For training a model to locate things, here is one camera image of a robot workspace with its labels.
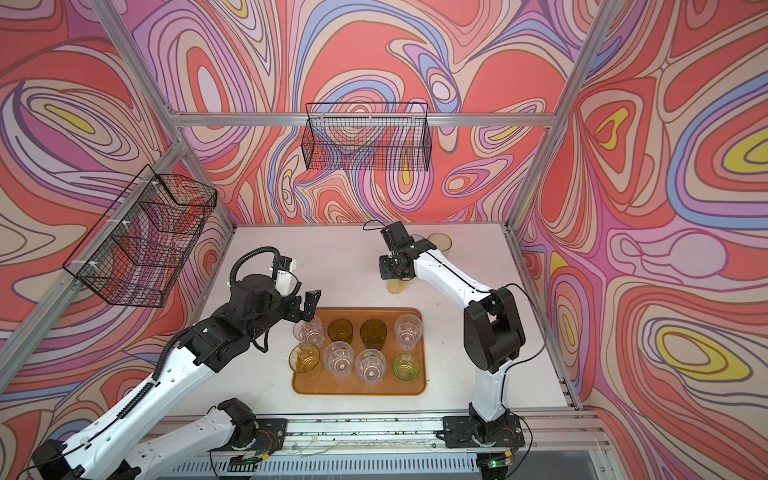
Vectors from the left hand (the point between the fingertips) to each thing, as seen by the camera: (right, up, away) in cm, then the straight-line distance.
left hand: (308, 286), depth 73 cm
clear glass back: (+15, -24, +11) cm, 30 cm away
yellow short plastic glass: (-4, -22, +12) cm, 25 cm away
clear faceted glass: (-4, -16, +17) cm, 24 cm away
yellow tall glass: (+23, -3, +28) cm, 36 cm away
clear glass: (+26, -15, +17) cm, 35 cm away
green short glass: (+25, -24, +11) cm, 37 cm away
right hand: (+21, +1, +18) cm, 28 cm away
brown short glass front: (+6, -15, +16) cm, 22 cm away
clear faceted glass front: (+6, -22, +12) cm, 26 cm away
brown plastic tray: (+3, -28, +8) cm, 29 cm away
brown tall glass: (+16, -15, +13) cm, 25 cm away
